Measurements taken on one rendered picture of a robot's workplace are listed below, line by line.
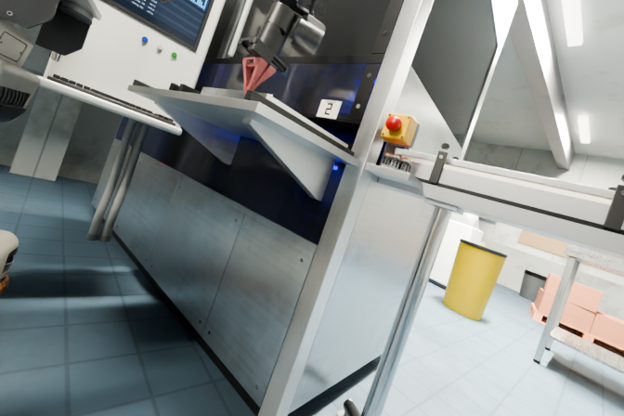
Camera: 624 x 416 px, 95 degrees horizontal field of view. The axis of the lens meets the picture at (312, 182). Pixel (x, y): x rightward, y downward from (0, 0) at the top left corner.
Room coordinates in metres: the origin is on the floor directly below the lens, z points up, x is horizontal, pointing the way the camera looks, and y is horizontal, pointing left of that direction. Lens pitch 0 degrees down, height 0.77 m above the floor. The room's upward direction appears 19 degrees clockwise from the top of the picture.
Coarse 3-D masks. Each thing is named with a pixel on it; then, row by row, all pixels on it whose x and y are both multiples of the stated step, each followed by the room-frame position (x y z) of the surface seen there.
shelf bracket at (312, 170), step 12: (252, 120) 0.61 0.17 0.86; (252, 132) 0.65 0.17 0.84; (264, 132) 0.65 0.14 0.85; (276, 132) 0.67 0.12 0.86; (264, 144) 0.68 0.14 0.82; (276, 144) 0.68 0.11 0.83; (288, 144) 0.71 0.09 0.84; (300, 144) 0.74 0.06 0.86; (276, 156) 0.71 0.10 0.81; (288, 156) 0.72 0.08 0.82; (300, 156) 0.76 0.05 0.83; (312, 156) 0.79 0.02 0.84; (324, 156) 0.83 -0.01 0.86; (288, 168) 0.74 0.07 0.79; (300, 168) 0.77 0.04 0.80; (312, 168) 0.81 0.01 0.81; (324, 168) 0.85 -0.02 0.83; (300, 180) 0.78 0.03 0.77; (312, 180) 0.82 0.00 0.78; (324, 180) 0.86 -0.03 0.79; (312, 192) 0.83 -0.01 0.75
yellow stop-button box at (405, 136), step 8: (408, 120) 0.76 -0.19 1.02; (384, 128) 0.79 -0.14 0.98; (400, 128) 0.77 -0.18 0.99; (408, 128) 0.76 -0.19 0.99; (416, 128) 0.80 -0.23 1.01; (384, 136) 0.79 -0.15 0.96; (392, 136) 0.77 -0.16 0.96; (400, 136) 0.76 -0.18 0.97; (408, 136) 0.77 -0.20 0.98; (392, 144) 0.84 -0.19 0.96; (400, 144) 0.81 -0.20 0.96; (408, 144) 0.78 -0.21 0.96
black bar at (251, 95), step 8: (248, 96) 0.54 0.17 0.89; (256, 96) 0.54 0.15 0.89; (264, 104) 0.56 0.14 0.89; (272, 104) 0.57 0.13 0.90; (280, 112) 0.59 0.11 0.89; (288, 112) 0.61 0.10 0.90; (296, 120) 0.63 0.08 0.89; (312, 128) 0.68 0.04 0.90; (320, 136) 0.71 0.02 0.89; (328, 136) 0.73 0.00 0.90; (336, 144) 0.77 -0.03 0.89; (352, 152) 0.83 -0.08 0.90
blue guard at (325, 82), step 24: (216, 72) 1.42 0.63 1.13; (240, 72) 1.29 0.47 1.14; (288, 72) 1.10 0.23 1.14; (312, 72) 1.02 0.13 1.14; (336, 72) 0.95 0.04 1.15; (360, 72) 0.89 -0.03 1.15; (288, 96) 1.07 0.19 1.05; (312, 96) 1.00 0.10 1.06; (336, 96) 0.93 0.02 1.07; (360, 120) 0.85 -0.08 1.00
